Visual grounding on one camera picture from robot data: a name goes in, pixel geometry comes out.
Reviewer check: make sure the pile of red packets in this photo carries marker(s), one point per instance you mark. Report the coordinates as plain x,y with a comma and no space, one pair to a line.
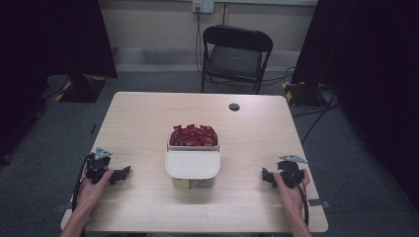
193,135

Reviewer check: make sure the person's right hand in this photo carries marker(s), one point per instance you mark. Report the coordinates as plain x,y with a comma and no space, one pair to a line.
291,199

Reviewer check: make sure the black stand base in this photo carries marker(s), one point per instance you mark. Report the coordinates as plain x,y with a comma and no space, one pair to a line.
82,89
303,94

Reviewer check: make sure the clear storage box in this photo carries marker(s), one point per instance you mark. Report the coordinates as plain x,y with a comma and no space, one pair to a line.
193,183

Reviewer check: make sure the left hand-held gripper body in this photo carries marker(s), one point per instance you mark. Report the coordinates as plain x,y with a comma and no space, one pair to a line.
96,171

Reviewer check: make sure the person's left hand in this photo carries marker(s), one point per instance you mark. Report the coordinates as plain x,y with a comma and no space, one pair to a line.
90,194

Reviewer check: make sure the white wall socket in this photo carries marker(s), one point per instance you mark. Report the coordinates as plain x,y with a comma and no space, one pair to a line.
203,6

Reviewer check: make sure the grey table edge bracket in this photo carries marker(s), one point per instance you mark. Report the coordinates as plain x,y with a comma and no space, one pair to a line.
64,207
319,203

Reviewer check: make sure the black folding chair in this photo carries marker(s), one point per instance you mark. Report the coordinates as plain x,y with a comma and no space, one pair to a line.
234,59

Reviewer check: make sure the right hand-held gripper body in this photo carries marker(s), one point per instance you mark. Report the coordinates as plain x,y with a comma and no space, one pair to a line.
291,174

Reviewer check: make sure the white box lid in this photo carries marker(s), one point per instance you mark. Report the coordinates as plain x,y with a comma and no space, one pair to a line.
192,164

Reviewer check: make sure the dark curtain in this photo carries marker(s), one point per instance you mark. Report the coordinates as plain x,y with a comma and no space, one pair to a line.
372,65
49,49

